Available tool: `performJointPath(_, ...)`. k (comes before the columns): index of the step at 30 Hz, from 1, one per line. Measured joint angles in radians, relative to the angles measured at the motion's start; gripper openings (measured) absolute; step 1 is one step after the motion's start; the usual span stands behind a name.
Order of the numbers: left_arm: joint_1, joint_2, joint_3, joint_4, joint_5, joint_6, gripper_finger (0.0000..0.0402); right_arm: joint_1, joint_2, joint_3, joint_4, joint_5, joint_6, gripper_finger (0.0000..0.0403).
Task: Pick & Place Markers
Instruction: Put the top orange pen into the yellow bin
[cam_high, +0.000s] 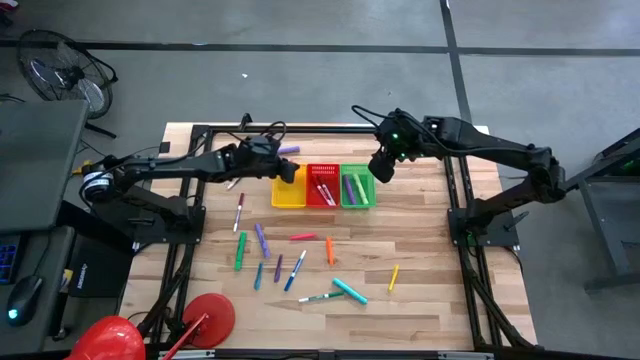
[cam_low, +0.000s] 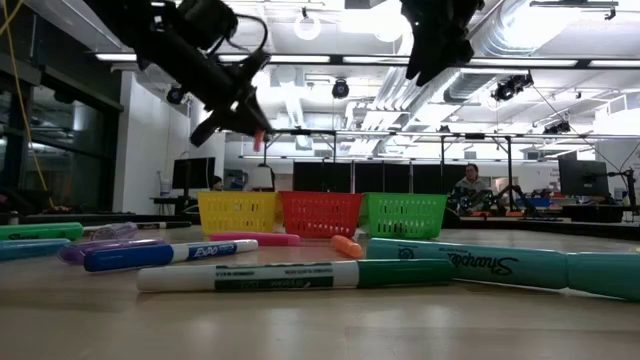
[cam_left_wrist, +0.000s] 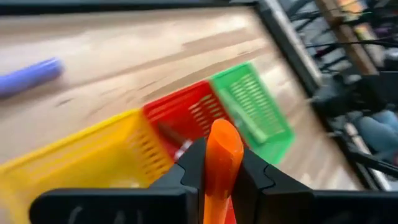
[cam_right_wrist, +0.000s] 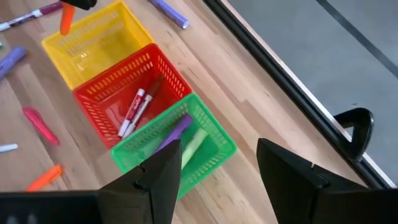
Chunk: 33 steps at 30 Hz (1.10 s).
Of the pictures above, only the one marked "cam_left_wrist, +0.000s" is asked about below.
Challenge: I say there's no lavender Sharpie highlighter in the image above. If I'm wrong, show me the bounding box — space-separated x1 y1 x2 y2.
0 57 65 100

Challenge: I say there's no green plastic basket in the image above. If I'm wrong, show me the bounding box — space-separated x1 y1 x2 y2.
208 61 295 165

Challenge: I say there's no wooden workbench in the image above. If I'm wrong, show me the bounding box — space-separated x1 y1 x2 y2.
313 0 386 75

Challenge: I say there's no red plastic basket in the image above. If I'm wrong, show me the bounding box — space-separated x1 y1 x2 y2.
142 79 249 162

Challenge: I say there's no yellow plastic basket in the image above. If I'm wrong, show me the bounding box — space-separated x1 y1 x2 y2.
0 108 175 224

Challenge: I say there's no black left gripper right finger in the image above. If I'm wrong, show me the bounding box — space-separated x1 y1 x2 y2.
231 147 313 224

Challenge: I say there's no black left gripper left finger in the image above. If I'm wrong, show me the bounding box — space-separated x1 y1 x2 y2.
150 136 208 224

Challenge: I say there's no red Expo marker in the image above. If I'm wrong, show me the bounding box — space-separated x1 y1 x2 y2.
156 121 193 161

